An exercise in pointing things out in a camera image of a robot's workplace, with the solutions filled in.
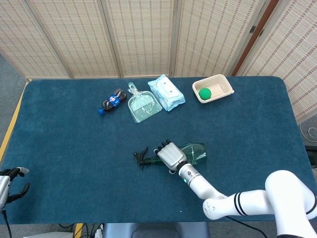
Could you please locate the beige plastic container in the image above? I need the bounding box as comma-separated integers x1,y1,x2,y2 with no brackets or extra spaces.
192,74,235,104

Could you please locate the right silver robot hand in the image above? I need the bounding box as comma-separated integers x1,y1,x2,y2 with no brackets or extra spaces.
153,139,188,174

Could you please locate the green ball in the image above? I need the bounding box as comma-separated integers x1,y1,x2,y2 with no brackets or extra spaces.
198,88,212,101

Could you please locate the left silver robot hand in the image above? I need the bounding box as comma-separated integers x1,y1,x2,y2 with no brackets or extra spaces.
0,167,31,210

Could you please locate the brown wooden post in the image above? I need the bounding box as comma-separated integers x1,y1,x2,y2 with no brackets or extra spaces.
231,0,280,76

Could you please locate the cola bottle with blue cap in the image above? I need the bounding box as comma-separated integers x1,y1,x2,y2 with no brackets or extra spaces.
98,89,127,117

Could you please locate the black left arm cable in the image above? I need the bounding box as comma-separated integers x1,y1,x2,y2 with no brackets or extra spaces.
1,210,12,238

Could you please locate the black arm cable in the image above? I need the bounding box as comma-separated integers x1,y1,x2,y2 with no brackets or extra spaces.
224,215,265,236
1,210,12,238

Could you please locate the light blue wet wipes pack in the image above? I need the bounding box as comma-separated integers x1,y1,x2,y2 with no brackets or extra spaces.
147,73,186,112

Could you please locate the black floor cable bundle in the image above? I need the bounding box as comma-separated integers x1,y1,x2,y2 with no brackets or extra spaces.
58,223,105,238

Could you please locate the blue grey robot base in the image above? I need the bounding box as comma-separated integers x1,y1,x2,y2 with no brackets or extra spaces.
103,222,210,238

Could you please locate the white coiled cable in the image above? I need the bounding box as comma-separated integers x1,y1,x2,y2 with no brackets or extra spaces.
299,121,317,143

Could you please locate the wide bamboo folding screen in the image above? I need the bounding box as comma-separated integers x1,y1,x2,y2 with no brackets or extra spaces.
0,0,266,79

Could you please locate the blue carpet table mat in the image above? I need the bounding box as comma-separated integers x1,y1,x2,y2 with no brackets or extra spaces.
0,76,315,225

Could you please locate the green spray bottle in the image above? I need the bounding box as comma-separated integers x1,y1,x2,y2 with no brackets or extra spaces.
133,142,208,172

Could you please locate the narrow bamboo folding screen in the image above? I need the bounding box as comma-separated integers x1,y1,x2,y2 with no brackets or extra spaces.
236,0,317,122

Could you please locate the yellow floor tape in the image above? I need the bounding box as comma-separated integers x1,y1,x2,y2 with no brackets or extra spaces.
0,78,32,163

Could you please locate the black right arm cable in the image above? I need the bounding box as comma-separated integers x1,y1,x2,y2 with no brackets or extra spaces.
224,215,265,236

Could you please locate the pale green dustpan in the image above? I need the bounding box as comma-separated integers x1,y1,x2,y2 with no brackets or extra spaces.
127,82,163,124

